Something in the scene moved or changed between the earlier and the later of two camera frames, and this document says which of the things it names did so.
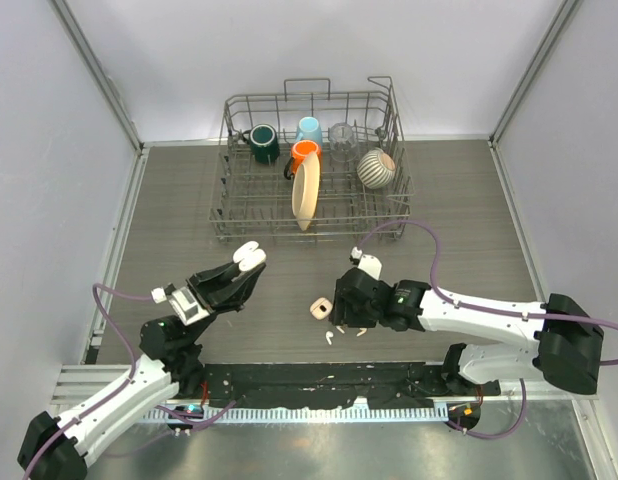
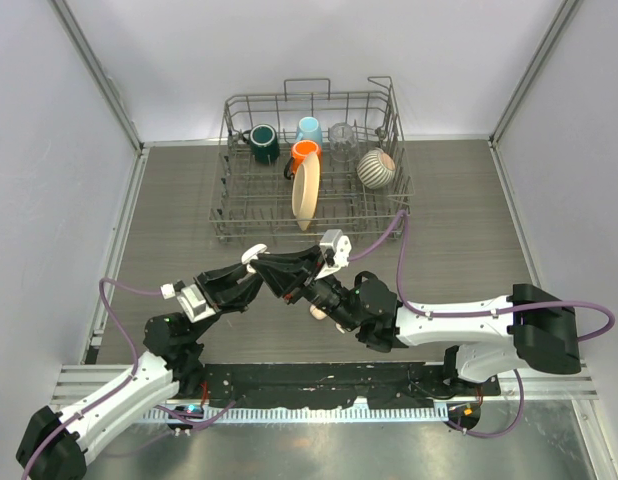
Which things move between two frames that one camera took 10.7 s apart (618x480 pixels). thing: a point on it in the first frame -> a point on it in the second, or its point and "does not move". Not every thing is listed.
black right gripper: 342,313 -> 289,274
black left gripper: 205,283 does not move
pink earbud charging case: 320,308 does not move
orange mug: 298,153 does not move
